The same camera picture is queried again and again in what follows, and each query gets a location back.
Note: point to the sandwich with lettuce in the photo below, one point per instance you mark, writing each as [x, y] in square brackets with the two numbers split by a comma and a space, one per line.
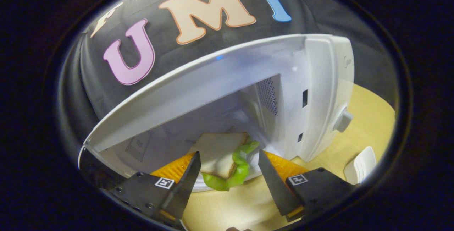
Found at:
[220, 153]

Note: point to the white ribbed plastic tray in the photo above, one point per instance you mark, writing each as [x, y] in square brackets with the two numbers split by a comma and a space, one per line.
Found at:
[361, 165]

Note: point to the black backdrop cloth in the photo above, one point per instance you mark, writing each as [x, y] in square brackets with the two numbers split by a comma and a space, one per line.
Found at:
[319, 14]

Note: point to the white microwave oven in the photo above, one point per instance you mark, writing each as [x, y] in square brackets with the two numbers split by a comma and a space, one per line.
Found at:
[212, 78]

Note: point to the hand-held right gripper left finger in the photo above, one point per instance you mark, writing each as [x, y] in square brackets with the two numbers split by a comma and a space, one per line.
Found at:
[184, 188]

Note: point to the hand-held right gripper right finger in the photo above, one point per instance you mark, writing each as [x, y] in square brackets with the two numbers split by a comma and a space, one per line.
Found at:
[275, 185]

